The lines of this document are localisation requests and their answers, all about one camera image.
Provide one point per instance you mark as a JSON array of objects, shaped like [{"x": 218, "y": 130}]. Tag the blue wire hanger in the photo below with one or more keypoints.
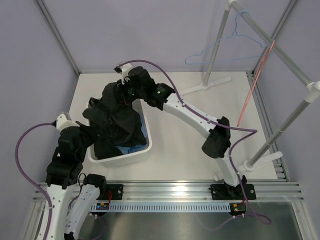
[{"x": 235, "y": 47}]

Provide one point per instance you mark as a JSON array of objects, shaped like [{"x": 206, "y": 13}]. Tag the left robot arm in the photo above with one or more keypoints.
[{"x": 61, "y": 178}]

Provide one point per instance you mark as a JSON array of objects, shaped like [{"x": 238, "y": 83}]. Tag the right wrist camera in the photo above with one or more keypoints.
[{"x": 124, "y": 71}]

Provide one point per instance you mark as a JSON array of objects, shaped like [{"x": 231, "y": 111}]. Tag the blue shirt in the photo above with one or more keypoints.
[{"x": 138, "y": 147}]

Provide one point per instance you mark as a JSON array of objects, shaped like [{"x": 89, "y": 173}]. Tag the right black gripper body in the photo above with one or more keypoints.
[{"x": 127, "y": 90}]

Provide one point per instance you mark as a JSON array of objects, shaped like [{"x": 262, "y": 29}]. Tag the white slotted cable duct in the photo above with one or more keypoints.
[{"x": 161, "y": 207}]

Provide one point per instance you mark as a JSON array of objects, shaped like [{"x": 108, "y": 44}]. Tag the black striped shirt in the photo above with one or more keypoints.
[{"x": 118, "y": 124}]

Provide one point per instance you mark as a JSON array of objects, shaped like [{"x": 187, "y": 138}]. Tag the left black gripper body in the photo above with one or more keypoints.
[{"x": 89, "y": 137}]

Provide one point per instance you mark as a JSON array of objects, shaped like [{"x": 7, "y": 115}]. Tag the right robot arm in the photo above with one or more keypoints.
[{"x": 136, "y": 83}]

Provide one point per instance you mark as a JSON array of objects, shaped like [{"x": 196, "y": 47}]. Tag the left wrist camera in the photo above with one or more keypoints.
[{"x": 64, "y": 121}]

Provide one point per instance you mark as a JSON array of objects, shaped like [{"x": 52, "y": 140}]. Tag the aluminium mounting rail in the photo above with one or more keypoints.
[{"x": 198, "y": 191}]

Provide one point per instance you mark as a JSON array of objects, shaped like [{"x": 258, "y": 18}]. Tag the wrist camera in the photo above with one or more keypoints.
[
  {"x": 64, "y": 121},
  {"x": 124, "y": 71}
]

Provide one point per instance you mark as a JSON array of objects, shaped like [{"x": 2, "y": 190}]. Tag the pink wire hanger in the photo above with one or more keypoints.
[{"x": 254, "y": 83}]

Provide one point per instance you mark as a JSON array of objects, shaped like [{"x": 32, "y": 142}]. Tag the white plastic basket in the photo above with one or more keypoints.
[{"x": 141, "y": 154}]

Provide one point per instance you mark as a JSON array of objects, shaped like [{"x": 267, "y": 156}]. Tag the white clothes rack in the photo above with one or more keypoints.
[{"x": 230, "y": 94}]

